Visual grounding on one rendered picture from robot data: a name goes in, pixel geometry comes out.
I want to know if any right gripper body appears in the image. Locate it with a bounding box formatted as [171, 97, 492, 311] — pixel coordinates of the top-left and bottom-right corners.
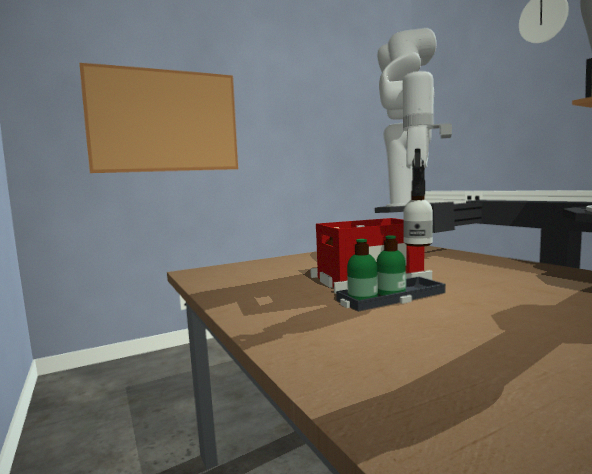
[403, 125, 434, 169]

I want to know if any green bottle with pale green label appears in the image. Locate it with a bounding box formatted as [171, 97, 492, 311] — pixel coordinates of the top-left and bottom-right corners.
[347, 239, 378, 300]

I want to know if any green bottle with white label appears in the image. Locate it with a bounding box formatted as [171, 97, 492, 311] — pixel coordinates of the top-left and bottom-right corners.
[376, 236, 406, 296]

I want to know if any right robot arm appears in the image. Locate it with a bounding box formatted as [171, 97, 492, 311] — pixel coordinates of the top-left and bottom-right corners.
[377, 28, 452, 207]

